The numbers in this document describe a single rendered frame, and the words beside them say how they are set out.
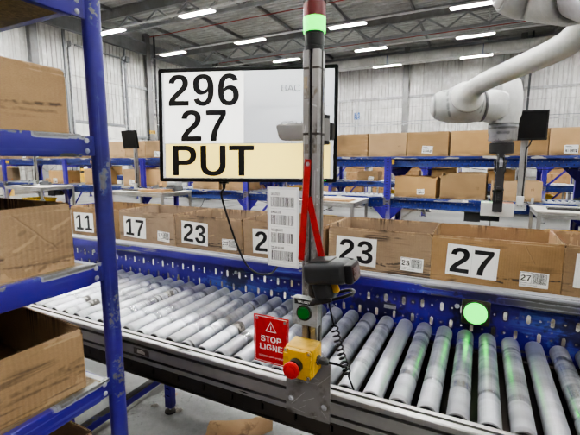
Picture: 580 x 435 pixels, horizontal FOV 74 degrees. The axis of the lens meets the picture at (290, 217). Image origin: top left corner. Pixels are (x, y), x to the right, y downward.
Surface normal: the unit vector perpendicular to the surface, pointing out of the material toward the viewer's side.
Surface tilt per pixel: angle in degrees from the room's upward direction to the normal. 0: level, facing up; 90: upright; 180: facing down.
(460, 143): 90
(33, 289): 90
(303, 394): 90
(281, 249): 90
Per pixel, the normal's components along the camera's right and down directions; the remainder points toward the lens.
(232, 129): -0.11, 0.07
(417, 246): -0.43, 0.14
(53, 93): 0.89, 0.07
